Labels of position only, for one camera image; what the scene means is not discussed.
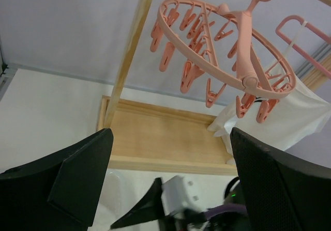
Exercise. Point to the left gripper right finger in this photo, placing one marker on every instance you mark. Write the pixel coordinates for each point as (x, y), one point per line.
(281, 191)

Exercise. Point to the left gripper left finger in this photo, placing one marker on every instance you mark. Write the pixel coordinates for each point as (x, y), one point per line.
(60, 191)

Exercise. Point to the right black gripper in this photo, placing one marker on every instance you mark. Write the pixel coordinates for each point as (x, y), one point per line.
(150, 208)

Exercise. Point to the pink round clip hanger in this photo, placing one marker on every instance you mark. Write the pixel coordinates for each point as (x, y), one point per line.
(222, 43)

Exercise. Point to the white sock black stripes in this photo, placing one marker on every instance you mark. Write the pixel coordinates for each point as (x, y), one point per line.
(258, 100)

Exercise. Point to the white garment on hanger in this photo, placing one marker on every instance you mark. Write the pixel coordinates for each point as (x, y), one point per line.
(296, 116)

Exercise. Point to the pink clothes hanger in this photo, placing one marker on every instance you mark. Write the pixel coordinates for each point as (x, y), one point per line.
(310, 43)

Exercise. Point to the white plastic basket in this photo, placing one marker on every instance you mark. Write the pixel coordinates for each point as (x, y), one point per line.
(109, 206)

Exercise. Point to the wooden clothes rack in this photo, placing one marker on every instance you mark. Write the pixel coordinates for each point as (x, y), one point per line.
(150, 137)

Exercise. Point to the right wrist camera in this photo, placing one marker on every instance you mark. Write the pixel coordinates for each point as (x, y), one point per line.
(181, 193)

